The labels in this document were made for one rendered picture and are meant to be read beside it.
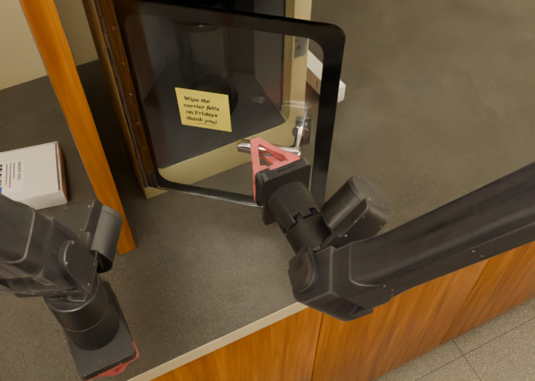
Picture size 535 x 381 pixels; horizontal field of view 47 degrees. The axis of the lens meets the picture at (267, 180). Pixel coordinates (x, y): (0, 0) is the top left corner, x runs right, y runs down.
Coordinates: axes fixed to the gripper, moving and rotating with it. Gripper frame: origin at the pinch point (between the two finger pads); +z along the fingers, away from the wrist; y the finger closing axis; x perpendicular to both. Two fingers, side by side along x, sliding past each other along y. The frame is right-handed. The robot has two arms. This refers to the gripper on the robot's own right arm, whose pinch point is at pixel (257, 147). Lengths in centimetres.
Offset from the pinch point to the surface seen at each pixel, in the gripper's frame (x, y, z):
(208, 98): 3.5, 3.9, 8.0
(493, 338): -75, -120, -13
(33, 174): 31.0, -22.2, 28.5
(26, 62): 26, -24, 60
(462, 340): -66, -120, -9
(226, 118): 1.7, 0.2, 6.6
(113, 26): 12.9, 14.3, 15.3
